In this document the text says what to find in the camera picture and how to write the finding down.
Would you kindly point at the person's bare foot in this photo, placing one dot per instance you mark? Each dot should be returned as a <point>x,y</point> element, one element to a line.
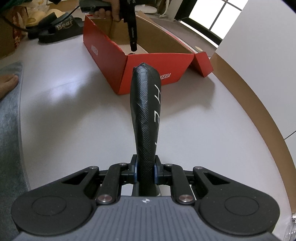
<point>7,84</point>

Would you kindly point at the black shopping bag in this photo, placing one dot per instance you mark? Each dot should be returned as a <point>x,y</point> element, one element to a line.
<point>145,106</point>

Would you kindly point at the grey floor mat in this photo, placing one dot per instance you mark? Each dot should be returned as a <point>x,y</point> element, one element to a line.
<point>13,176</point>

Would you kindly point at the white cabinet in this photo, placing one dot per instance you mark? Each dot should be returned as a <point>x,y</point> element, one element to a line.
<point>260,47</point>

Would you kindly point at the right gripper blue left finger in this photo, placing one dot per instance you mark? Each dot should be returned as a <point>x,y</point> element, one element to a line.
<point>114,178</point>

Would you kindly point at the brown door mat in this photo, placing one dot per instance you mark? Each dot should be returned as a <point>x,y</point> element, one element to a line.
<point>190,37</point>

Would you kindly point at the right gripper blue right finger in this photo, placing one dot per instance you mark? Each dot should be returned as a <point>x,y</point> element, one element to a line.
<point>174,176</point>

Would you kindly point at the person's left hand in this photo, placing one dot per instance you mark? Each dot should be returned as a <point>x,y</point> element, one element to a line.
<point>114,13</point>

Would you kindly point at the red cardboard shoe box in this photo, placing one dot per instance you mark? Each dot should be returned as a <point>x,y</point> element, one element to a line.
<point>109,45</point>

